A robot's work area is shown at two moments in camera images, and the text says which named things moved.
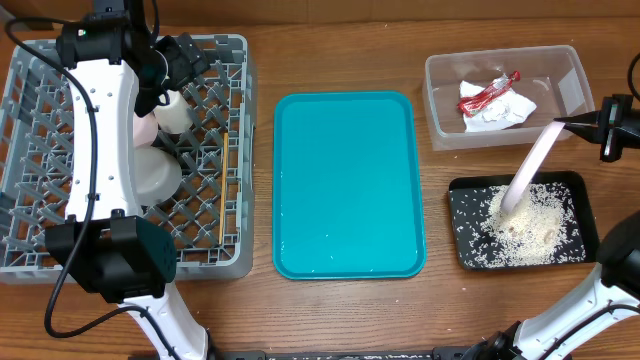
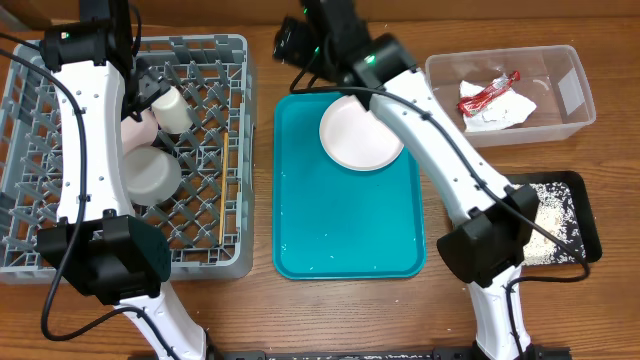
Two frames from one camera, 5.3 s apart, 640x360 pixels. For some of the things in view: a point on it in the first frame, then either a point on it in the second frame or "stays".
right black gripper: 606,133 to 290,43
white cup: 175,116 stays
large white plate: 533,167 to 356,138
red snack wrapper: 471,105 stays
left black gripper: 184,69 to 154,85
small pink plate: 144,129 stays
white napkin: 504,111 stays
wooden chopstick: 224,186 stays
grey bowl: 157,175 stays
